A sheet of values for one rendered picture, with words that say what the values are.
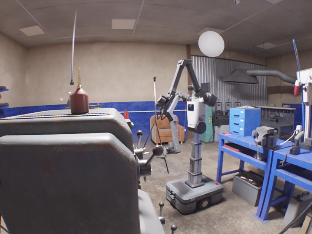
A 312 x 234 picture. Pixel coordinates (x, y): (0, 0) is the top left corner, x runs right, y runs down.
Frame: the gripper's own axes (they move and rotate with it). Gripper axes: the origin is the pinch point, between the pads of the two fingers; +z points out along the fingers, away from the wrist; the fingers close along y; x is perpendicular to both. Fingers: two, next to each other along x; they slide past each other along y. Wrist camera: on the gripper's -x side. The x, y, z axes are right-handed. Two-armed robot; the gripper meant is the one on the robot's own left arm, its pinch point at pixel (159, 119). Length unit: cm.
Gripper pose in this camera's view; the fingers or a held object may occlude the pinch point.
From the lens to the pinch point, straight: 170.9
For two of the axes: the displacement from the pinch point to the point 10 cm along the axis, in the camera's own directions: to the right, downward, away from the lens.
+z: -4.5, 8.9, -1.1
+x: 8.1, 4.5, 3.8
